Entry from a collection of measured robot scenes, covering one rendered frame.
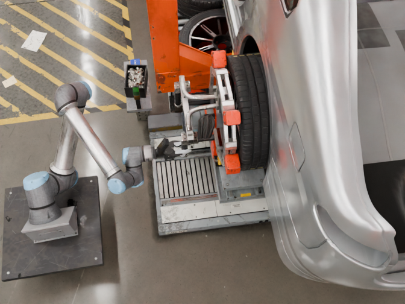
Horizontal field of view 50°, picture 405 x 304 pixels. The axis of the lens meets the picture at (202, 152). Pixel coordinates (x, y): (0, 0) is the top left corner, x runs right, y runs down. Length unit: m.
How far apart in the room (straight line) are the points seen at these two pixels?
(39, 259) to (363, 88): 2.13
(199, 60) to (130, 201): 1.13
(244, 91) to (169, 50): 0.65
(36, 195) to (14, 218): 0.37
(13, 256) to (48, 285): 0.35
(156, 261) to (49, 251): 0.70
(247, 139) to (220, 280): 1.15
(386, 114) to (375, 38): 0.49
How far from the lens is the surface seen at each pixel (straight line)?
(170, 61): 2.73
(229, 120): 2.14
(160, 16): 2.45
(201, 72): 2.89
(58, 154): 2.72
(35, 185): 2.68
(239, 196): 3.02
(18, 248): 2.95
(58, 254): 2.86
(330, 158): 1.53
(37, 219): 2.73
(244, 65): 2.31
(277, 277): 3.07
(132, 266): 3.06
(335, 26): 1.69
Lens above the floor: 2.95
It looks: 62 degrees down
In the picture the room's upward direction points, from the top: 3 degrees clockwise
